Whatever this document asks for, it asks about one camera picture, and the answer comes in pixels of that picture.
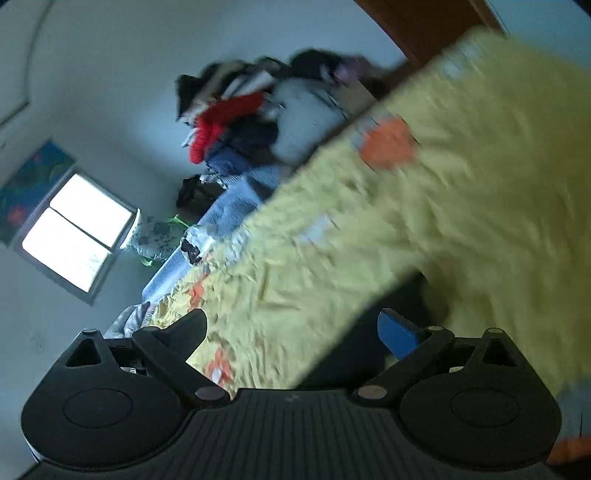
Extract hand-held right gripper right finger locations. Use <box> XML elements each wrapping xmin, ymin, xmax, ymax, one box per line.
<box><xmin>351</xmin><ymin>309</ymin><xmax>529</xmax><ymax>409</ymax></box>

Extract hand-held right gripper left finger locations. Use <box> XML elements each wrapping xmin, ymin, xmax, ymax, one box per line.
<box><xmin>65</xmin><ymin>308</ymin><xmax>232</xmax><ymax>409</ymax></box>

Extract black pants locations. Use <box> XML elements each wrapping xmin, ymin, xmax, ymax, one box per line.
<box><xmin>291</xmin><ymin>272</ymin><xmax>453</xmax><ymax>393</ymax></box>

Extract grey floral quilt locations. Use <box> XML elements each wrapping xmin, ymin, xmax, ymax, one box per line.
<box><xmin>104</xmin><ymin>301</ymin><xmax>155</xmax><ymax>340</ymax></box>

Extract small dark cloth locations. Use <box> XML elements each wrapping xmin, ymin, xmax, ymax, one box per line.
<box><xmin>181</xmin><ymin>237</ymin><xmax>204</xmax><ymax>265</ymax></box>

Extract white flowered pillow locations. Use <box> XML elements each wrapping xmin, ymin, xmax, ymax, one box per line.
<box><xmin>124</xmin><ymin>215</ymin><xmax>185</xmax><ymax>261</ymax></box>

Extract black bag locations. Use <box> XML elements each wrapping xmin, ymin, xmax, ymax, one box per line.
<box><xmin>175</xmin><ymin>175</ymin><xmax>218</xmax><ymax>208</ymax></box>

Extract blue striped blanket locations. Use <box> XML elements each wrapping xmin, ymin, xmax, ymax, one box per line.
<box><xmin>141</xmin><ymin>164</ymin><xmax>296</xmax><ymax>301</ymax></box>

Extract bright window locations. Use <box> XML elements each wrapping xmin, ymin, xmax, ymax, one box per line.
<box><xmin>14</xmin><ymin>168</ymin><xmax>139</xmax><ymax>305</ymax></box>

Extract yellow floral bedsheet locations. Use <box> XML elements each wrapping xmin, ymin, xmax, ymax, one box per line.
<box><xmin>148</xmin><ymin>25</ymin><xmax>591</xmax><ymax>402</ymax></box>

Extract navy blue jacket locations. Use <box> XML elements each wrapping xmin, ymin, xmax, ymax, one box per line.
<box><xmin>205</xmin><ymin>124</ymin><xmax>282</xmax><ymax>174</ymax></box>

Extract red puffer jacket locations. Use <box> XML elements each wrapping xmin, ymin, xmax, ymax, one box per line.
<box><xmin>187</xmin><ymin>90</ymin><xmax>271</xmax><ymax>164</ymax></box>

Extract blue floral window blind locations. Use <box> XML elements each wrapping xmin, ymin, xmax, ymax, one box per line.
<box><xmin>0</xmin><ymin>138</ymin><xmax>77</xmax><ymax>245</ymax></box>

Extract white grey pillow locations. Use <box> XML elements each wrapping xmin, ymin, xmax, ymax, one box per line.
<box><xmin>270</xmin><ymin>78</ymin><xmax>352</xmax><ymax>164</ymax></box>

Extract cardboard box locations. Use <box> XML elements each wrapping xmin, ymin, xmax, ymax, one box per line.
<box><xmin>332</xmin><ymin>83</ymin><xmax>370</xmax><ymax>116</ymax></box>

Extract pile of mixed clothes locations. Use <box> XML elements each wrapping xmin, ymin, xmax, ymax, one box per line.
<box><xmin>174</xmin><ymin>58</ymin><xmax>296</xmax><ymax>134</ymax></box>

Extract purple cloth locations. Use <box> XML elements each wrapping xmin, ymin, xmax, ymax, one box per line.
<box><xmin>332</xmin><ymin>55</ymin><xmax>370</xmax><ymax>86</ymax></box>

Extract black cloth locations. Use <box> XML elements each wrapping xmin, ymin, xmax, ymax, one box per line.
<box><xmin>290</xmin><ymin>48</ymin><xmax>345</xmax><ymax>81</ymax></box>

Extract brown wooden headboard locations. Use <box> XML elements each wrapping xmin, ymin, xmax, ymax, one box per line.
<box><xmin>355</xmin><ymin>0</ymin><xmax>511</xmax><ymax>100</ymax></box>

